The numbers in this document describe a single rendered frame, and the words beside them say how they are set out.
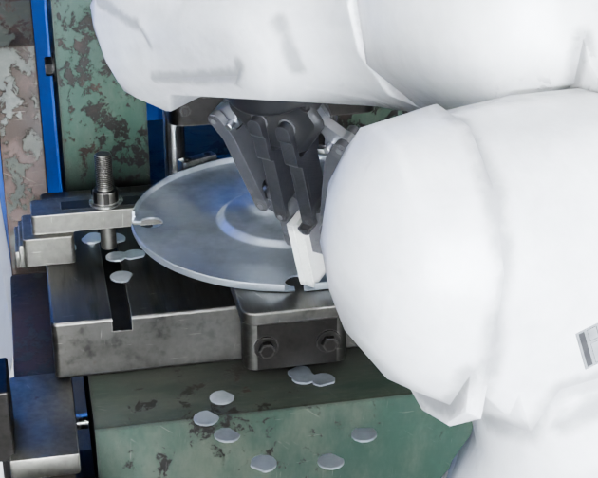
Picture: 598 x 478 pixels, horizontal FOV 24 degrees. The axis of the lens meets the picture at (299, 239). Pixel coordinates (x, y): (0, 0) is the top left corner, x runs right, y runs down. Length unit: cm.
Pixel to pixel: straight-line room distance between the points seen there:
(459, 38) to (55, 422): 78
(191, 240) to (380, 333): 76
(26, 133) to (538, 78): 111
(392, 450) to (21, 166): 58
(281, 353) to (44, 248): 26
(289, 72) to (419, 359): 22
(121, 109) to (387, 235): 108
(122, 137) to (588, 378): 108
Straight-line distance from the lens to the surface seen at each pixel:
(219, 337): 132
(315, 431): 128
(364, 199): 50
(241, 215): 129
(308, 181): 109
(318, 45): 68
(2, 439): 122
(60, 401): 130
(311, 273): 116
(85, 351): 131
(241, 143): 110
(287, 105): 102
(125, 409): 127
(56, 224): 139
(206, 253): 123
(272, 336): 129
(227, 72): 73
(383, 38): 62
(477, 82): 57
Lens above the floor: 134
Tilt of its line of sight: 26 degrees down
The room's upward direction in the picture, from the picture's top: straight up
